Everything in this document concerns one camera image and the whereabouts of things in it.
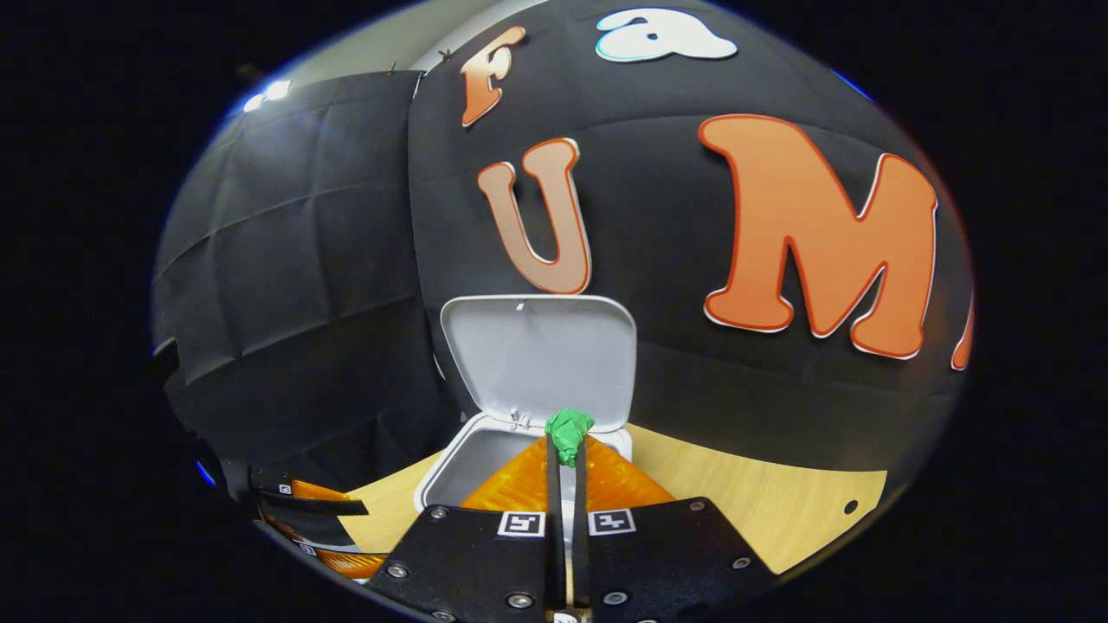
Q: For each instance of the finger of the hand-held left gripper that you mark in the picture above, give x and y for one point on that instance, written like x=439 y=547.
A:
x=312 y=504
x=346 y=562

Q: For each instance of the white ceiling light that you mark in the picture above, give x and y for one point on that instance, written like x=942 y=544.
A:
x=267 y=93

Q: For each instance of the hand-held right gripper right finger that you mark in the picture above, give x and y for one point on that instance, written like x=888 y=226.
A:
x=658 y=562

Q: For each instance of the white desktop garbage bin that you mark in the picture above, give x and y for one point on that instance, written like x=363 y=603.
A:
x=537 y=363

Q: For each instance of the green paper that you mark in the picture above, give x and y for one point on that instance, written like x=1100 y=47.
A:
x=569 y=431

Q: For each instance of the black backdrop cloth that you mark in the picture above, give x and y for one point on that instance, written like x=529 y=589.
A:
x=346 y=260

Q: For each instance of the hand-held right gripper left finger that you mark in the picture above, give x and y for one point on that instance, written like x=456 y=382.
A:
x=485 y=562

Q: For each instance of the wooden desktop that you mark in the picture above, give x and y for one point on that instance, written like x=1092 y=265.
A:
x=762 y=510

